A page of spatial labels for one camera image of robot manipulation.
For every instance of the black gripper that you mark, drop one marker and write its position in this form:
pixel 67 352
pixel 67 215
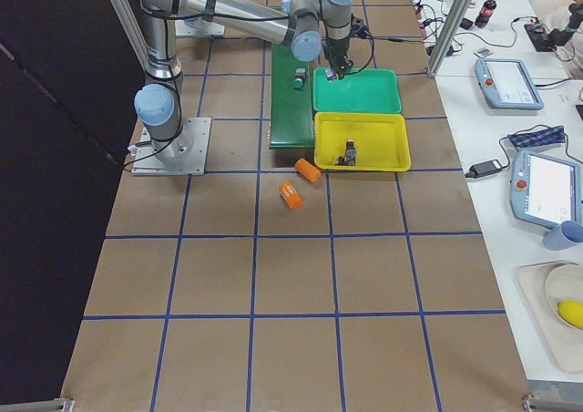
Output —
pixel 337 49

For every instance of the plain orange cylinder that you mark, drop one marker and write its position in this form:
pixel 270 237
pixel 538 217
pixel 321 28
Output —
pixel 307 170

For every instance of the orange cylinder labelled 4680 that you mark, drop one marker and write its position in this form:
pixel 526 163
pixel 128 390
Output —
pixel 290 195

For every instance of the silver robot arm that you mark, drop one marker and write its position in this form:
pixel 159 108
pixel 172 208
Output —
pixel 307 27

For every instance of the green plastic tray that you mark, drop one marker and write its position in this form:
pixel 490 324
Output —
pixel 373 90

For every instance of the green conveyor belt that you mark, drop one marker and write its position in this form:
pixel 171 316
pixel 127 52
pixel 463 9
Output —
pixel 291 109

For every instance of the yellow plastic tray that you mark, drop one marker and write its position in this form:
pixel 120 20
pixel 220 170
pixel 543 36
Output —
pixel 380 139

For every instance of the cola bottle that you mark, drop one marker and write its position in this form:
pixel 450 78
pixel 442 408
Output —
pixel 485 13

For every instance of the upper teach pendant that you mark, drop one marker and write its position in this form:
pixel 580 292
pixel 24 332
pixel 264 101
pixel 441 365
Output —
pixel 506 84

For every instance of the teach pendant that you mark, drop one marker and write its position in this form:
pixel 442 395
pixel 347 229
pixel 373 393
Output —
pixel 545 190
pixel 506 84

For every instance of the black power brick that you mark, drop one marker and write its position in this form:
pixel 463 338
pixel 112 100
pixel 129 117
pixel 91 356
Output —
pixel 483 169

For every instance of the blue plaid cloth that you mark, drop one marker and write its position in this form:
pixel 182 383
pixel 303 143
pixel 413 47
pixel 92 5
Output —
pixel 535 139

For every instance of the lower teach pendant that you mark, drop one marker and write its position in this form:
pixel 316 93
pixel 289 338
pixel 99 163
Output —
pixel 545 190

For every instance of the black side curtain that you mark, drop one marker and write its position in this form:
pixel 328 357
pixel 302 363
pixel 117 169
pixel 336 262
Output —
pixel 68 78

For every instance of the blue plastic cup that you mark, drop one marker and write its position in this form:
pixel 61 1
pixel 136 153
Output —
pixel 565 235

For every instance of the cream bowl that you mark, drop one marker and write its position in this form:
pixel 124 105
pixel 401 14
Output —
pixel 563 283

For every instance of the yellow banana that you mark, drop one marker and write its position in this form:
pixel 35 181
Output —
pixel 571 312

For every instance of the beige serving tray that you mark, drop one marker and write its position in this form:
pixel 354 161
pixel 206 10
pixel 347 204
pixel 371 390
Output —
pixel 562 342

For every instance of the aluminium frame post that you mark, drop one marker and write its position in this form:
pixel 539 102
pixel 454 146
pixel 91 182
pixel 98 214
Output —
pixel 446 36

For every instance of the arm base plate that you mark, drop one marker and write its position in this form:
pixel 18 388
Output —
pixel 185 155

